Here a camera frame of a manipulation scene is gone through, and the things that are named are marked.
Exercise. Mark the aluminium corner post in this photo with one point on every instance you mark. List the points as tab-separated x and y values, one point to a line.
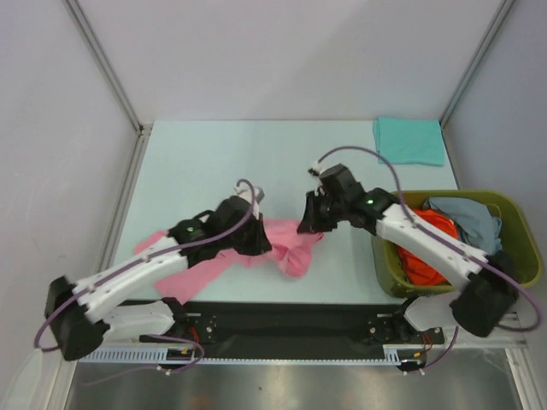
99	56
489	37

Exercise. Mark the left aluminium corner post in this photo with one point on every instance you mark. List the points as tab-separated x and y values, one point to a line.
99	56

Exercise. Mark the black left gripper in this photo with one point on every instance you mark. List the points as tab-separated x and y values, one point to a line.
260	243

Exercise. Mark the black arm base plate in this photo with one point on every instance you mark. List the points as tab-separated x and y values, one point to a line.
265	327

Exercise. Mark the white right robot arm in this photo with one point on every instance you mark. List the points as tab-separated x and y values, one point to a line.
482	294

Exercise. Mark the right aluminium corner post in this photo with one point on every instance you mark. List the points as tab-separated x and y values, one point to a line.
489	37

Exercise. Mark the grey blue t shirt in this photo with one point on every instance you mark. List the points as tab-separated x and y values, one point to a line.
476	225

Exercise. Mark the pink t shirt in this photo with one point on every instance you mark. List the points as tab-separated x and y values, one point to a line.
291	253

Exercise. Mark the olive green plastic basket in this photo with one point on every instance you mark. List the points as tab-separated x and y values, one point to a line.
516	239

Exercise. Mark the folded teal t shirt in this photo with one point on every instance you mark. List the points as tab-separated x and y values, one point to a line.
409	142

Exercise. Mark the grey slotted cable duct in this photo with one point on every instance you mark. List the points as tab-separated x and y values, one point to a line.
178	356

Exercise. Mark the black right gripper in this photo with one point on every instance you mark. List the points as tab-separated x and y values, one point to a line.
311	222

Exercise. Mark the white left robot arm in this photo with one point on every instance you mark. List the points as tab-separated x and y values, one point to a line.
85	314

